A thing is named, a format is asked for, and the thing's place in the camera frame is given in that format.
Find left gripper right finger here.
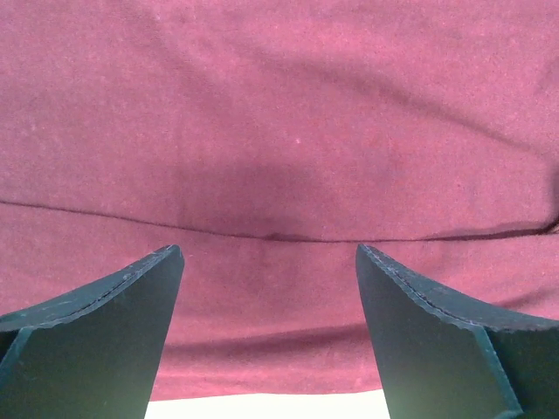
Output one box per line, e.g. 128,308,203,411
355,245,558,419

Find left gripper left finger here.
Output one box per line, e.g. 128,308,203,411
1,245,184,419

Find maroon t shirt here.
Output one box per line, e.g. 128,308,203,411
1,1,558,400

